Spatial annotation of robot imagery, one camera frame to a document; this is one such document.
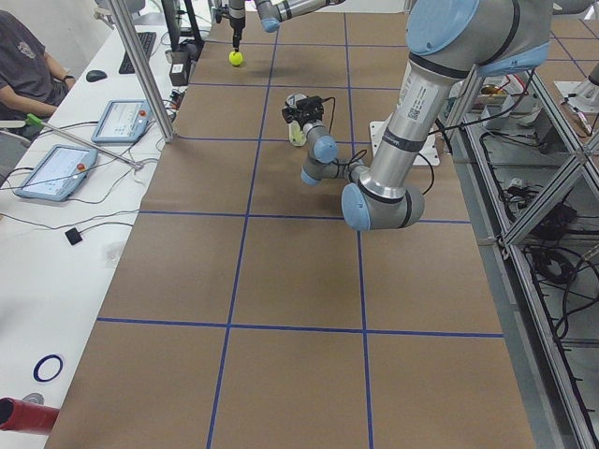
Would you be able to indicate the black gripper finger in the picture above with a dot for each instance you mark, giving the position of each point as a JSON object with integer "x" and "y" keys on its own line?
{"x": 236, "y": 38}

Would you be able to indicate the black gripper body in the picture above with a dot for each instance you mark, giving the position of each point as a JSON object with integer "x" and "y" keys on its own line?
{"x": 299, "y": 119}
{"x": 237, "y": 16}

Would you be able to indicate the yellow tennis ball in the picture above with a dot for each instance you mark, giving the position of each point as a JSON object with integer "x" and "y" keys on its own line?
{"x": 296, "y": 137}
{"x": 235, "y": 58}

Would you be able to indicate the clear tennis ball can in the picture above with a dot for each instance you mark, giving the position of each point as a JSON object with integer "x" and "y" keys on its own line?
{"x": 291, "y": 103}

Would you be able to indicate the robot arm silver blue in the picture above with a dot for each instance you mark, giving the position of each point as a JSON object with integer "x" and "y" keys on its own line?
{"x": 446, "y": 40}
{"x": 271, "y": 15}

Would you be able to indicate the black computer monitor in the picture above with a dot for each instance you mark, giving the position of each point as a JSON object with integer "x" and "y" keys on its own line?
{"x": 173, "y": 14}

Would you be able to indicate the black box with label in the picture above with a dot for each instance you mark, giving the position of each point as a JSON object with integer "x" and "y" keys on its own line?
{"x": 179, "y": 68}

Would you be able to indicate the teach pendant far tablet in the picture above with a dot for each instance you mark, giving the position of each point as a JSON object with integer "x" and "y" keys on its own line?
{"x": 122, "y": 122}

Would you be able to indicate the teach pendant tablet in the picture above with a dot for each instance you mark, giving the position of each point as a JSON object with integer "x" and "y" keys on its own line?
{"x": 122, "y": 122}
{"x": 59, "y": 174}

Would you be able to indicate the black computer mouse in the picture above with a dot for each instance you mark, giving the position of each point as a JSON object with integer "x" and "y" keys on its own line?
{"x": 95, "y": 75}

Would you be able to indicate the seated person grey shirt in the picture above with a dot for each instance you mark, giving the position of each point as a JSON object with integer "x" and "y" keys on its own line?
{"x": 32, "y": 81}

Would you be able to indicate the teach pendant near tablet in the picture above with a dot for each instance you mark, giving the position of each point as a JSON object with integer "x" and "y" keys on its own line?
{"x": 59, "y": 174}

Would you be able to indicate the small black square puck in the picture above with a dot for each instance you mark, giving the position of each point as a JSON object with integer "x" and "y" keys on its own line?
{"x": 73, "y": 236}

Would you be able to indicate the red cylinder tube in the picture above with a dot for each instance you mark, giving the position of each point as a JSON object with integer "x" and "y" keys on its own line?
{"x": 27, "y": 417}

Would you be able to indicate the aluminium frame post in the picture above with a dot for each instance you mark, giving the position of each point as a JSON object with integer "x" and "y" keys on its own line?
{"x": 132, "y": 45}

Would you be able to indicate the white pedestal column base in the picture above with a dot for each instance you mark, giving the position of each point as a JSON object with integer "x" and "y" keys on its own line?
{"x": 428, "y": 152}

